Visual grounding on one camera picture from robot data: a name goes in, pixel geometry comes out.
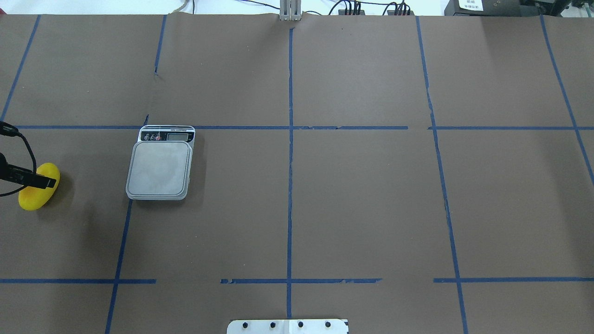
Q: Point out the black computer box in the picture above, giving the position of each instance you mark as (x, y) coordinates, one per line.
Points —
(492, 8)

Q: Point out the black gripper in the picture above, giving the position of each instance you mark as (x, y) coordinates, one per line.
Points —
(29, 178)

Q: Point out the silver digital kitchen scale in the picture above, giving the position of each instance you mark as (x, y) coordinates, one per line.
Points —
(160, 163)

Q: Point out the yellow mango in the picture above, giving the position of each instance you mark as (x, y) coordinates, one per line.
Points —
(32, 198)

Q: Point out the white pedestal base plate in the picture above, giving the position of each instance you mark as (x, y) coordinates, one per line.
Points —
(289, 326)

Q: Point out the aluminium frame post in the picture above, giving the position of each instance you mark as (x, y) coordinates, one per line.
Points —
(290, 10)

